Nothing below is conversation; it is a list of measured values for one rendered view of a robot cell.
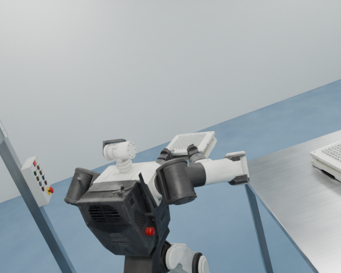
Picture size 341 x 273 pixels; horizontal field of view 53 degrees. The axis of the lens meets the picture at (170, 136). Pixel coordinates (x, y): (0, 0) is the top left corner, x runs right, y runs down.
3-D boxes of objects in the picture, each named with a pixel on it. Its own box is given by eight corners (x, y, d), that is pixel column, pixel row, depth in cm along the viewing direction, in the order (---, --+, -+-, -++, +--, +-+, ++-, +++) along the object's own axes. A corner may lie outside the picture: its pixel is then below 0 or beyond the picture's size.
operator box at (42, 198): (53, 190, 219) (37, 155, 210) (48, 204, 203) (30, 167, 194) (44, 193, 219) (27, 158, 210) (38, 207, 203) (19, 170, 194)
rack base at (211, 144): (179, 144, 211) (178, 141, 210) (216, 141, 200) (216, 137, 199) (164, 164, 191) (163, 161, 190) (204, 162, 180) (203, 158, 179)
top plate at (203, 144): (177, 137, 209) (176, 134, 209) (215, 134, 198) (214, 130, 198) (161, 156, 189) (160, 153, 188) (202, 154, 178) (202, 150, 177)
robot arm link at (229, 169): (254, 149, 132) (203, 156, 123) (260, 182, 131) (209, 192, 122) (237, 151, 142) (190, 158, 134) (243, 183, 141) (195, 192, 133)
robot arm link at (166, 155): (157, 148, 184) (146, 160, 175) (172, 148, 178) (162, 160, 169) (164, 168, 188) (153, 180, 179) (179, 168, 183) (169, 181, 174)
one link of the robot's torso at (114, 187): (169, 273, 119) (137, 187, 107) (91, 268, 134) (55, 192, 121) (192, 219, 144) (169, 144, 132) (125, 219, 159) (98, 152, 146)
